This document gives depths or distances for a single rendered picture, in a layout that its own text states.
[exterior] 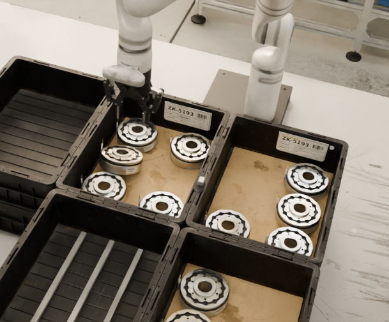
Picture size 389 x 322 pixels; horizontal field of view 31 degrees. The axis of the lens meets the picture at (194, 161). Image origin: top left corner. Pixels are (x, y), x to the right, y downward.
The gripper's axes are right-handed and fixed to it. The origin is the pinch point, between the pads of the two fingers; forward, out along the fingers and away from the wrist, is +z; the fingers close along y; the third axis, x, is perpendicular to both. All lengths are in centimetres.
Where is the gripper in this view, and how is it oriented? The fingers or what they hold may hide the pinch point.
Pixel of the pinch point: (132, 115)
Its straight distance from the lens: 160.9
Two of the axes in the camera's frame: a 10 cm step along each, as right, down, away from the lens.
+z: -0.9, 7.3, 6.8
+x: -3.1, 6.3, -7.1
